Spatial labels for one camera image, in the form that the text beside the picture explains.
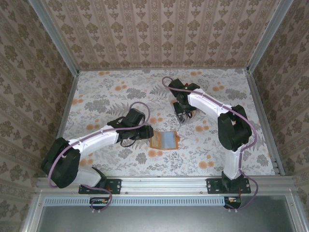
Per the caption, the clear acrylic card stand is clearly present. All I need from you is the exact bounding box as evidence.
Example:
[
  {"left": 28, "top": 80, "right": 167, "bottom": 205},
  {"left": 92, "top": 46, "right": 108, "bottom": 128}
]
[{"left": 171, "top": 95, "right": 197, "bottom": 126}]

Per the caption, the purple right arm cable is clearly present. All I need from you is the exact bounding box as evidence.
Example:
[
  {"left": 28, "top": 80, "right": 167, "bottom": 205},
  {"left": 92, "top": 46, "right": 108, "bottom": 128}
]
[{"left": 161, "top": 76, "right": 258, "bottom": 213}]

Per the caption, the white slotted cable duct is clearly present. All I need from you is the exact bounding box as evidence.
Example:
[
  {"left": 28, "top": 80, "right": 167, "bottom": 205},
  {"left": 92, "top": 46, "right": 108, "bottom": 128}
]
[{"left": 44, "top": 196, "right": 225, "bottom": 206}]

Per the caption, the orange leather card holder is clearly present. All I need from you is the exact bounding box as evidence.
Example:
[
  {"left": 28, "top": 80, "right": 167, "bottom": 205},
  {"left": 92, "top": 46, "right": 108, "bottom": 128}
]
[{"left": 149, "top": 130, "right": 181, "bottom": 151}]

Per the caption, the black controller board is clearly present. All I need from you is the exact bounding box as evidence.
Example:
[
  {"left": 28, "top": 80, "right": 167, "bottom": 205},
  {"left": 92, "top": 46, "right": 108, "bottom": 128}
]
[
  {"left": 223, "top": 196, "right": 242, "bottom": 210},
  {"left": 89, "top": 197, "right": 113, "bottom": 210}
]

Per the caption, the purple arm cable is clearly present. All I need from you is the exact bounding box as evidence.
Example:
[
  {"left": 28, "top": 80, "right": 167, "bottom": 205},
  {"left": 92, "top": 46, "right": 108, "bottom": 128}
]
[
  {"left": 161, "top": 76, "right": 258, "bottom": 213},
  {"left": 48, "top": 101, "right": 152, "bottom": 214}
]

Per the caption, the aluminium frame post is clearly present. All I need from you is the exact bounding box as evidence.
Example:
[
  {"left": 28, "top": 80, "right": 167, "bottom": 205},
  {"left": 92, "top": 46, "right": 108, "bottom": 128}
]
[
  {"left": 246, "top": 0, "right": 295, "bottom": 73},
  {"left": 28, "top": 0, "right": 80, "bottom": 75}
]

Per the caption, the aluminium side rail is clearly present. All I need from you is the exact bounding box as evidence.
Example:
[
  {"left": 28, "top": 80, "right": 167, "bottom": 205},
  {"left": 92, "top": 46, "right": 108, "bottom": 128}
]
[
  {"left": 245, "top": 69, "right": 287, "bottom": 176},
  {"left": 45, "top": 72, "right": 80, "bottom": 177}
]

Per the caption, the floral patterned table mat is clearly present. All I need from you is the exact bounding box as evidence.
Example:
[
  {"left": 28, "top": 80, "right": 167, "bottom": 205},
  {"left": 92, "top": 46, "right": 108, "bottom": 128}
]
[{"left": 52, "top": 68, "right": 277, "bottom": 177}]

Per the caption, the grey metal panel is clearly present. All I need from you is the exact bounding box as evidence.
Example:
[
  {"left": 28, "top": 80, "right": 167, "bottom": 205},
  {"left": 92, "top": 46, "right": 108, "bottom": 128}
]
[{"left": 36, "top": 204, "right": 297, "bottom": 232}]

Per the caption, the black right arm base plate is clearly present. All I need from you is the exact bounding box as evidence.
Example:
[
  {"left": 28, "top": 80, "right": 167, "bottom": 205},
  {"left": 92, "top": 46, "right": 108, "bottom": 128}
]
[{"left": 206, "top": 178, "right": 252, "bottom": 195}]

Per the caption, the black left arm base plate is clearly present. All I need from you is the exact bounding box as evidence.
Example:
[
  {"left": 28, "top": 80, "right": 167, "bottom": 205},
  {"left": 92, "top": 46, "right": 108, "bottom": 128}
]
[{"left": 78, "top": 178, "right": 122, "bottom": 195}]

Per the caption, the aluminium mounting rail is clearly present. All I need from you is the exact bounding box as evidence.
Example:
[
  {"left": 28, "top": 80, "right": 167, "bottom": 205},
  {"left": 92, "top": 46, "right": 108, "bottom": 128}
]
[{"left": 36, "top": 175, "right": 297, "bottom": 195}]

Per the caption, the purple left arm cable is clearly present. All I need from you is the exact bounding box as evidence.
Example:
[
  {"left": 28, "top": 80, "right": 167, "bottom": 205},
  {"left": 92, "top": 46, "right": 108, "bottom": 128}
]
[{"left": 48, "top": 101, "right": 152, "bottom": 214}]

